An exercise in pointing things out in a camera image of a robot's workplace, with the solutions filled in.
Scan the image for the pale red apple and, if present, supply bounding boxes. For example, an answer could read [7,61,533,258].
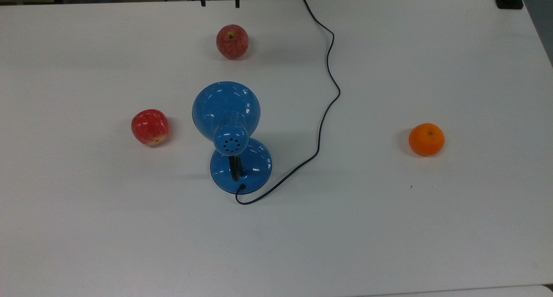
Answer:
[216,24,250,60]

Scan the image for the bright red apple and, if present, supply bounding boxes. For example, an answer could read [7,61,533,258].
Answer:
[131,109,170,146]

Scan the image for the blue desk lamp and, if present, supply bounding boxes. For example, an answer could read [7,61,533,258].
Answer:
[191,81,273,195]

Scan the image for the black lamp power cable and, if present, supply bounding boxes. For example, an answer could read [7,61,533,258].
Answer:
[235,0,341,205]

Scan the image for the orange mandarin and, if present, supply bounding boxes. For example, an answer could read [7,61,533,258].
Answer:
[408,123,445,157]

